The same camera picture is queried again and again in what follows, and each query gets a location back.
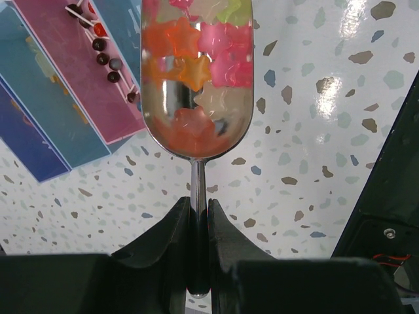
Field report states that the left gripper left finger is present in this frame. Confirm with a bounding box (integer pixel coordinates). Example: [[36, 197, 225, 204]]
[[1, 197, 190, 313]]

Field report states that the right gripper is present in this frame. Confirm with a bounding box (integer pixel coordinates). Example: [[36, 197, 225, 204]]
[[333, 78, 418, 313]]

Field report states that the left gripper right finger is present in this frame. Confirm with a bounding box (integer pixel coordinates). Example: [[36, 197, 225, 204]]
[[208, 200, 405, 313]]

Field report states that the four-compartment candy tray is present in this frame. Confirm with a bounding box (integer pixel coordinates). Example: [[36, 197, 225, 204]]
[[1, 1, 145, 183]]

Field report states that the metal candy scoop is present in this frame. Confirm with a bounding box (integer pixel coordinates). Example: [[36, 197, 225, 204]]
[[139, 0, 255, 298]]

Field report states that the lollipops pile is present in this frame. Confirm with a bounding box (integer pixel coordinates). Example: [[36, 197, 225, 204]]
[[65, 1, 140, 105]]

